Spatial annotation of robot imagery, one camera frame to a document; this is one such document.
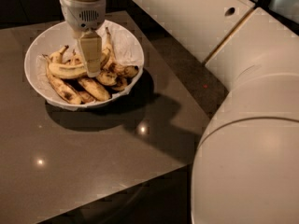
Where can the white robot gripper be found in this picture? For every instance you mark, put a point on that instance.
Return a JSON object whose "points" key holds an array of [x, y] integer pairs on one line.
{"points": [[81, 15]]}

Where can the large top yellow banana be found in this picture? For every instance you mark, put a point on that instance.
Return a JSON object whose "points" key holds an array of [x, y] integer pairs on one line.
{"points": [[65, 71]]}

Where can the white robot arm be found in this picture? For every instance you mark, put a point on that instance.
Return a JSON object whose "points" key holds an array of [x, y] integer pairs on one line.
{"points": [[246, 169]]}

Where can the upright right banana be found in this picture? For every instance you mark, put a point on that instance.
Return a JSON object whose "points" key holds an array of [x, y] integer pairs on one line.
{"points": [[111, 61]]}

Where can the small hidden back banana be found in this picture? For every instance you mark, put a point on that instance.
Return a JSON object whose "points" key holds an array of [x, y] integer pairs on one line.
{"points": [[75, 59]]}

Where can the white paper bowl liner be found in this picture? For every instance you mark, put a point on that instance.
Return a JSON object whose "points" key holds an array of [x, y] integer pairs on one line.
{"points": [[57, 72]]}

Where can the small upper left banana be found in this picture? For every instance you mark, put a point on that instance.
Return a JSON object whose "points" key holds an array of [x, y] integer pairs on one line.
{"points": [[57, 56]]}

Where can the short centre spotted banana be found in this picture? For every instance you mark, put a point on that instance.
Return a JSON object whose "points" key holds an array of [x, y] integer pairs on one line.
{"points": [[107, 78]]}

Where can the white round bowl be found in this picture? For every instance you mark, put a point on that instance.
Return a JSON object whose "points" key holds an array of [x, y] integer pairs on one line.
{"points": [[127, 48]]}

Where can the right spotted banana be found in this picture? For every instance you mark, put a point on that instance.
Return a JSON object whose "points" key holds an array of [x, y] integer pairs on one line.
{"points": [[128, 71]]}

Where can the small lower right banana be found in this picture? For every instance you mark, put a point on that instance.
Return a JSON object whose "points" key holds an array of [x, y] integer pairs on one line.
{"points": [[121, 84]]}

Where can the lower middle spotted banana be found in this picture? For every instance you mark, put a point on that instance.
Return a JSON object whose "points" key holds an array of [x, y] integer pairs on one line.
{"points": [[94, 88]]}

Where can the long spotted left banana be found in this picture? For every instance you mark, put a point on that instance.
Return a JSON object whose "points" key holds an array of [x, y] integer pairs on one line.
{"points": [[65, 91]]}

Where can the small bottom brown banana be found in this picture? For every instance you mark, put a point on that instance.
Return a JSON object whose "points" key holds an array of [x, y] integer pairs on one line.
{"points": [[86, 97]]}

